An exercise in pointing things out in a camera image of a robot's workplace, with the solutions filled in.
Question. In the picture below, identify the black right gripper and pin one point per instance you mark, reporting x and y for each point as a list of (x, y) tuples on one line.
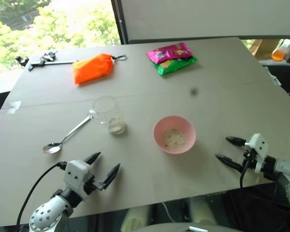
[(250, 159)]

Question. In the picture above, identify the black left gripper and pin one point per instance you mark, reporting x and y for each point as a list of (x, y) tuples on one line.
[(89, 184)]

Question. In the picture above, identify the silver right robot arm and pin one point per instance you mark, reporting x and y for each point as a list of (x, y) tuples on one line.
[(286, 174)]

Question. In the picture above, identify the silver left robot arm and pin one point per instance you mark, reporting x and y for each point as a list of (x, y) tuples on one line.
[(47, 212)]

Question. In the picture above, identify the metal spoon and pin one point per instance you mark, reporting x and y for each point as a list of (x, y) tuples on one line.
[(52, 148)]

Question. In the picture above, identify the pale rounded shape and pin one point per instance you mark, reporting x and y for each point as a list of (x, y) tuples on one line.
[(203, 211), (135, 220)]

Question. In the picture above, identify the pink bowl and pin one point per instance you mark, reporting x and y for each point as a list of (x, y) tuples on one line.
[(159, 131)]

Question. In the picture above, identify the white clip on table edge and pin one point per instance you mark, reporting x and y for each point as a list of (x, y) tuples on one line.
[(275, 78)]

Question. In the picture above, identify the green snack packet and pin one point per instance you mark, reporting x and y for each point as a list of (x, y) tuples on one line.
[(176, 65)]

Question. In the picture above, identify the clear tape patch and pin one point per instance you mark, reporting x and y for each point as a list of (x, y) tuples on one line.
[(14, 106)]

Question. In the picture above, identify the brown cardboard box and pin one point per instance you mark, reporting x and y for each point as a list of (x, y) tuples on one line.
[(263, 48)]

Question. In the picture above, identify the bottle with orange liquid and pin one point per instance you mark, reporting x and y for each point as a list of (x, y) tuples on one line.
[(279, 54)]

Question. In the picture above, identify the magenta snack packet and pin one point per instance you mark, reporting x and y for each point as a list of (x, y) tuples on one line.
[(168, 52)]

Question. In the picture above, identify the black and silver clamp tool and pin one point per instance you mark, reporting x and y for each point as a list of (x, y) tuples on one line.
[(42, 62)]

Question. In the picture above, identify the white panel board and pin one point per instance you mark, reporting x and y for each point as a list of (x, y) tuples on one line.
[(207, 19)]

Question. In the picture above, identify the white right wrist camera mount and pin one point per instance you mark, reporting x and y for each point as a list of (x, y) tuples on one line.
[(259, 145)]

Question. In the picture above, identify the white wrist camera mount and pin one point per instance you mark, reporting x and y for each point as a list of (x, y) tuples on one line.
[(259, 145), (75, 172)]

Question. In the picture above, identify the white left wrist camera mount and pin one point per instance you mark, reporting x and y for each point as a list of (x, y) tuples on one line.
[(75, 172)]

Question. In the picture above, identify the dark window frame post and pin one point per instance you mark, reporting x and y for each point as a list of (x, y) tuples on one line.
[(118, 21)]

